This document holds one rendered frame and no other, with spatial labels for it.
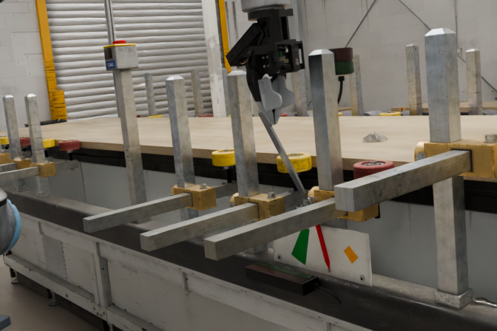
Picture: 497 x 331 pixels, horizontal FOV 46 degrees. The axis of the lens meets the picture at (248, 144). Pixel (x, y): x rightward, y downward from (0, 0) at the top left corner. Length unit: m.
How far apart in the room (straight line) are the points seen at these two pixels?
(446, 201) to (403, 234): 0.36
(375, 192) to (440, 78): 0.28
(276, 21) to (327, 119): 0.20
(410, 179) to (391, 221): 0.53
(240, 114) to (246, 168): 0.12
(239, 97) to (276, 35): 0.26
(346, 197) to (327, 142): 0.40
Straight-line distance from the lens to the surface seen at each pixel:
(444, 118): 0.96
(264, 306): 1.41
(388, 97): 10.27
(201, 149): 1.71
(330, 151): 1.11
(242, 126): 1.28
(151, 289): 2.33
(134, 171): 1.72
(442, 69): 0.95
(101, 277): 2.63
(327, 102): 1.10
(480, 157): 0.93
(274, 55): 1.06
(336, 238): 1.13
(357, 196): 0.72
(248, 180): 1.30
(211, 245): 0.90
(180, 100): 1.49
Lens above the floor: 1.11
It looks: 7 degrees down
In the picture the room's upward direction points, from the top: 6 degrees counter-clockwise
